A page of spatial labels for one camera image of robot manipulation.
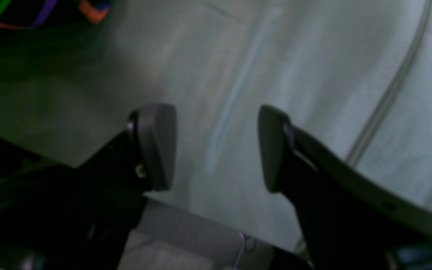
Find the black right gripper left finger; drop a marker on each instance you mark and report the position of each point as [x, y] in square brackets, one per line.
[56, 217]

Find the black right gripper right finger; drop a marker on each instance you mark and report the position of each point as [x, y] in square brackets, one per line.
[347, 221]

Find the dark grey t-shirt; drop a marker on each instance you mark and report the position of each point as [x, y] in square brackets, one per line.
[24, 15]

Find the light green table cloth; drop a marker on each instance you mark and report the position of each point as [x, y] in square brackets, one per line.
[355, 74]

